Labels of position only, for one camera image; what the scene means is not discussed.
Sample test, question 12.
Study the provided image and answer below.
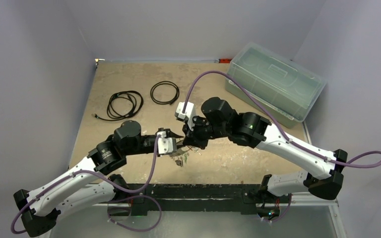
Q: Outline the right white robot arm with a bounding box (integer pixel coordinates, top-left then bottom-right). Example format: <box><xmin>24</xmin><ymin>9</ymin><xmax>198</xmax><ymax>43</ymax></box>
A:
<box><xmin>175</xmin><ymin>97</ymin><xmax>347</xmax><ymax>202</ymax></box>

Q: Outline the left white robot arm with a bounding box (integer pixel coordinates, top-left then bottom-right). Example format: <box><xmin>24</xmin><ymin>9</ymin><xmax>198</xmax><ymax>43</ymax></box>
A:
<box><xmin>11</xmin><ymin>120</ymin><xmax>181</xmax><ymax>238</ymax></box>

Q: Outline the red orange clamp tool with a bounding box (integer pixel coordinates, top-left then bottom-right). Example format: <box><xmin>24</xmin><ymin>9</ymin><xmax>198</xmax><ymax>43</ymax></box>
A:
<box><xmin>214</xmin><ymin>59</ymin><xmax>232</xmax><ymax>63</ymax></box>

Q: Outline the clear lidded storage bin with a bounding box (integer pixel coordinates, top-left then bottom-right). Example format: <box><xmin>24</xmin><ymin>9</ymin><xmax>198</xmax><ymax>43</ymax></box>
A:
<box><xmin>227</xmin><ymin>43</ymin><xmax>327</xmax><ymax>128</ymax></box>

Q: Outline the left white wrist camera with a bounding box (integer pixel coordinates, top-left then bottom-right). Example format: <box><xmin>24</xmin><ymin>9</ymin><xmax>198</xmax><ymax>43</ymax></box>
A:
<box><xmin>156</xmin><ymin>130</ymin><xmax>178</xmax><ymax>156</ymax></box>

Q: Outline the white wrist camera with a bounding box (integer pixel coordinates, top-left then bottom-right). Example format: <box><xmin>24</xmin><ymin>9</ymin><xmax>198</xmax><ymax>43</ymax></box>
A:
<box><xmin>175</xmin><ymin>102</ymin><xmax>196</xmax><ymax>131</ymax></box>
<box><xmin>156</xmin><ymin>130</ymin><xmax>178</xmax><ymax>156</ymax></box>

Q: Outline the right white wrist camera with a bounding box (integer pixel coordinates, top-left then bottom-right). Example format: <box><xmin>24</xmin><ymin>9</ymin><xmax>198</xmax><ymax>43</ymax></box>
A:
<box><xmin>175</xmin><ymin>102</ymin><xmax>196</xmax><ymax>131</ymax></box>

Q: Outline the small coiled black cable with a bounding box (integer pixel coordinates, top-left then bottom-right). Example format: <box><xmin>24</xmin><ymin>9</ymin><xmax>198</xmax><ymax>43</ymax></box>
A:
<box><xmin>150</xmin><ymin>80</ymin><xmax>180</xmax><ymax>106</ymax></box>

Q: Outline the large tangled black cable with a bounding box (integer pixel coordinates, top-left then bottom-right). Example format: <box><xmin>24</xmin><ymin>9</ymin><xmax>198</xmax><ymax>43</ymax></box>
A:
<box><xmin>92</xmin><ymin>90</ymin><xmax>144</xmax><ymax>122</ymax></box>

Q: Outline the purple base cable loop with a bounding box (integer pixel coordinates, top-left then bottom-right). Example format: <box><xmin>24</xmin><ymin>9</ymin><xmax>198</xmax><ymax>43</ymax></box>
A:
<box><xmin>107</xmin><ymin>195</ymin><xmax>162</xmax><ymax>233</ymax></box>

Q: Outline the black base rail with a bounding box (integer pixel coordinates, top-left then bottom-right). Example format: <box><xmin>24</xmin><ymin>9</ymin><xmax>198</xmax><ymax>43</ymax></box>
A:
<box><xmin>125</xmin><ymin>183</ymin><xmax>278</xmax><ymax>216</ymax></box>

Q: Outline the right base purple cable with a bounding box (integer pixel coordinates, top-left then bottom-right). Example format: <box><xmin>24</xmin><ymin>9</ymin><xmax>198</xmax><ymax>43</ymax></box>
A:
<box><xmin>260</xmin><ymin>193</ymin><xmax>294</xmax><ymax>224</ymax></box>

